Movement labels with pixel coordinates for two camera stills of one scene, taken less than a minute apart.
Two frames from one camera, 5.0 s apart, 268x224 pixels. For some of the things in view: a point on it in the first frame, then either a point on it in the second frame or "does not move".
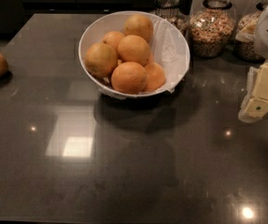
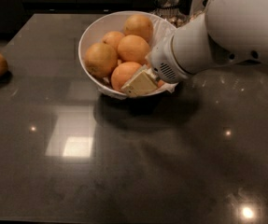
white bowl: (170, 49) does not move
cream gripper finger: (264, 88) to (163, 65)
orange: (133, 49) does not move
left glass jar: (168, 6) does not move
